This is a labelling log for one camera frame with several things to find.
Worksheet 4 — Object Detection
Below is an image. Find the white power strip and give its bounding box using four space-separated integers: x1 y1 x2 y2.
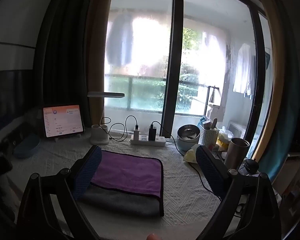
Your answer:
129 134 166 147

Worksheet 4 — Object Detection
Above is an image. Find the tablet computer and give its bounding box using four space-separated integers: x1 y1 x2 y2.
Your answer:
42 104 84 138

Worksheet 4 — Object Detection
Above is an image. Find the steel pot with blue base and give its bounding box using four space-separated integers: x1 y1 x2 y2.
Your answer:
176 124 201 152

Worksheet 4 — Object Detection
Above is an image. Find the black charger plug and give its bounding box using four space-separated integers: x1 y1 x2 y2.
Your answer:
148 124 157 141

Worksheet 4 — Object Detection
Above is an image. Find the dark curtain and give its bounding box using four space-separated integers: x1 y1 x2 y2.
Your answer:
34 0 93 120

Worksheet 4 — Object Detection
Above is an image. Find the yellow plastic bag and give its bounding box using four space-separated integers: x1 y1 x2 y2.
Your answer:
184 144 201 164

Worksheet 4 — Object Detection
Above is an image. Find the hanging grey garment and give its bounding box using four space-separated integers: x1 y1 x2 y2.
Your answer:
105 13 133 65

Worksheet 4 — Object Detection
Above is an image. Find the steel tumbler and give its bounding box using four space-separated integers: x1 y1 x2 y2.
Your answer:
225 137 250 172

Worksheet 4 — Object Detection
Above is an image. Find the blue bowl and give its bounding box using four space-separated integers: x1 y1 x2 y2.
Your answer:
14 133 41 159

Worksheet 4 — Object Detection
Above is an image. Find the white textured tablecloth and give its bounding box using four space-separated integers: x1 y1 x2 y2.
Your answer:
7 130 243 239

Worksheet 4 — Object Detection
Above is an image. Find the white perforated basket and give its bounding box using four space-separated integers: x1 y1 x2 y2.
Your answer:
198 125 220 150

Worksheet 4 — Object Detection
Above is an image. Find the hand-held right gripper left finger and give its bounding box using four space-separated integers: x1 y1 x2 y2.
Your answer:
16 145 102 240

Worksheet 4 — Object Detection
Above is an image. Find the purple towel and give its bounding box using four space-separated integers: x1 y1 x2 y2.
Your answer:
91 151 164 217

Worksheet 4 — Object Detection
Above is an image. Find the hanging white shirt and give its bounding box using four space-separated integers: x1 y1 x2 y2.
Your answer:
232 43 256 98

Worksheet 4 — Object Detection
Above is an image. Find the black cable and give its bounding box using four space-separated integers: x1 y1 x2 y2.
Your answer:
100 116 138 142

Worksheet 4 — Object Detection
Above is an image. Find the grey towel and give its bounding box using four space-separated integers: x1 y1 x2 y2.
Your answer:
79 185 163 218

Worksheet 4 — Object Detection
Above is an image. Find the white desk lamp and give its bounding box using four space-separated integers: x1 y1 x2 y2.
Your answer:
87 91 125 145

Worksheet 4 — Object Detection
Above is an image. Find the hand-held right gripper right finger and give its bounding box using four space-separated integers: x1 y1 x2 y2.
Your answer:
195 145 282 240

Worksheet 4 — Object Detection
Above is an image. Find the white tablet stand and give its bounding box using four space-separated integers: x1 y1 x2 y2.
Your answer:
52 133 81 143

